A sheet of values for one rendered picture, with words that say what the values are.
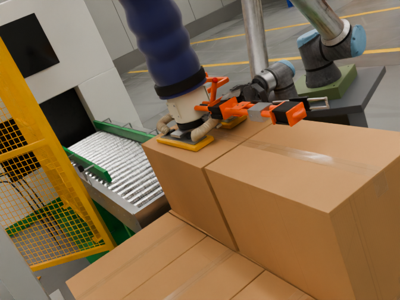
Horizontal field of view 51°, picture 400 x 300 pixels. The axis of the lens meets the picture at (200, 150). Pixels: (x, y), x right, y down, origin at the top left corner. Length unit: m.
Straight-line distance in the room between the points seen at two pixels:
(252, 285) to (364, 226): 0.54
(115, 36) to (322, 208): 10.83
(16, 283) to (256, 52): 2.00
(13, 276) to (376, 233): 2.23
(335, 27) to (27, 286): 2.31
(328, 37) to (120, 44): 9.86
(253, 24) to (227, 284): 1.08
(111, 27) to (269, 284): 10.54
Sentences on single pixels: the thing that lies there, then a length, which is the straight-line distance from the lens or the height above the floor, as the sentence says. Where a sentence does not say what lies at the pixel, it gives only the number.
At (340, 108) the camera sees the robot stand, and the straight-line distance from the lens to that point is 2.17.
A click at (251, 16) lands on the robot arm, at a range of 1.92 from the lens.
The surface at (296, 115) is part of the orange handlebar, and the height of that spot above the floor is 1.07.
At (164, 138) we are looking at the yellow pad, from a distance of 1.92.
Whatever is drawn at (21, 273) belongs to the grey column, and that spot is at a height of 0.37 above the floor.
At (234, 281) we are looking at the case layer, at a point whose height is 0.54.
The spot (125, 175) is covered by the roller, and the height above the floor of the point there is 0.53.
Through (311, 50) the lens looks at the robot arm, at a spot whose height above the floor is 1.01.
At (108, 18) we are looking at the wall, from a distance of 11.71.
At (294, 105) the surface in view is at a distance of 1.36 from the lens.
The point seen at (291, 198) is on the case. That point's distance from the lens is 1.18.
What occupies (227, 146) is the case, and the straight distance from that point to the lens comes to 1.63.
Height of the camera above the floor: 1.56
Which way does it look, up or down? 21 degrees down
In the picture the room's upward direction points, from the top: 23 degrees counter-clockwise
